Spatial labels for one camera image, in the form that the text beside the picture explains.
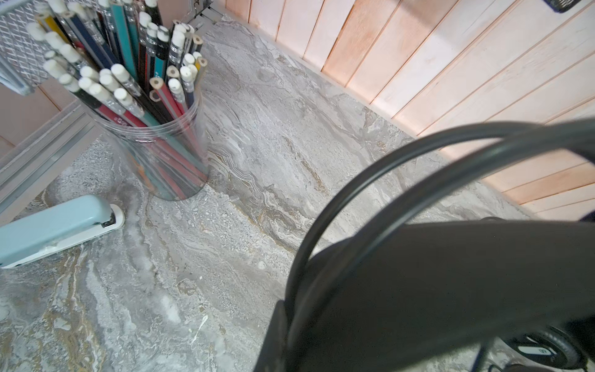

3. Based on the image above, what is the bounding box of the clear cup of pencils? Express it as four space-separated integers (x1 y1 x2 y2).
26 1 209 201

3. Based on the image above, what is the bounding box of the black wire mesh wall basket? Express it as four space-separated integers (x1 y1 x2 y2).
544 0 580 13

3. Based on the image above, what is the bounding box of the large black gaming headset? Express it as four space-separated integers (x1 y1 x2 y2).
281 118 594 371

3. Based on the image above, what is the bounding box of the white wire mesh wall shelf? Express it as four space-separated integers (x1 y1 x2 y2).
0 0 101 96

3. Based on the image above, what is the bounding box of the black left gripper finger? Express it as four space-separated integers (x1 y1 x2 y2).
253 301 289 372

